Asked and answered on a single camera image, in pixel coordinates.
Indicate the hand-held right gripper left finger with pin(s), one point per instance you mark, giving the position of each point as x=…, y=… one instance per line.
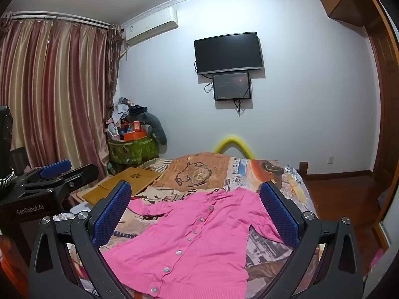
x=113, y=211

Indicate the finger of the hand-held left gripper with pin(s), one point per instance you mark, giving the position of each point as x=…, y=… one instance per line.
x=79, y=177
x=56, y=166

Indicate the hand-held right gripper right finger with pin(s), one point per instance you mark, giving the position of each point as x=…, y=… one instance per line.
x=279, y=215

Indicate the pink button cardigan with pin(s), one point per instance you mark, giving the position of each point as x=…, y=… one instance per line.
x=199, y=249

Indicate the pile of clothes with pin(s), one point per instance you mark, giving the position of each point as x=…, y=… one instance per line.
x=123, y=112

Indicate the beige board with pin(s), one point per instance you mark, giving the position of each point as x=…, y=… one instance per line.
x=81, y=193

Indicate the pile of white packets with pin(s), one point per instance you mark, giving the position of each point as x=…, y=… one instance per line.
x=73, y=211

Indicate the bamboo lap desk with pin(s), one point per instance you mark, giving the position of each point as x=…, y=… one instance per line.
x=131, y=179

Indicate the green storage box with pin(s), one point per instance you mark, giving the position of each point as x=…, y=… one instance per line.
x=134, y=151

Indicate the orange box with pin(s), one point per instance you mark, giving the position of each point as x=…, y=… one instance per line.
x=134, y=136

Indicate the striped red curtain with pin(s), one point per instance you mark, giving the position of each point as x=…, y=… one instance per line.
x=56, y=93

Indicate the small red box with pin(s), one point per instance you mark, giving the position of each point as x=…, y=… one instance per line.
x=136, y=126

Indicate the yellow foam tube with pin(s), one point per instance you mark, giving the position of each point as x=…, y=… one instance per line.
x=233, y=140

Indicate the printed bed sheet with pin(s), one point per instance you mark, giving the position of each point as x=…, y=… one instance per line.
x=199, y=171

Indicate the small black monitor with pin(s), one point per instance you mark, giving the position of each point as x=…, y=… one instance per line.
x=232, y=85

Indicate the wooden door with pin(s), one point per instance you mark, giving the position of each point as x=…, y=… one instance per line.
x=385, y=99

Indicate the white air conditioner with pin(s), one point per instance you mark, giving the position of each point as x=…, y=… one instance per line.
x=149, y=25

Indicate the large black television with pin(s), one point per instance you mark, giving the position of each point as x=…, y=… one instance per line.
x=229, y=53

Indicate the wooden bed post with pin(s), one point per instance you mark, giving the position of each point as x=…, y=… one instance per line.
x=303, y=169

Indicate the white wall socket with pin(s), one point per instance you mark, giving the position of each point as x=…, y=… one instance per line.
x=330, y=159

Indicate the white curtain rail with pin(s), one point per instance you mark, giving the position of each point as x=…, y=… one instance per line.
x=62, y=17

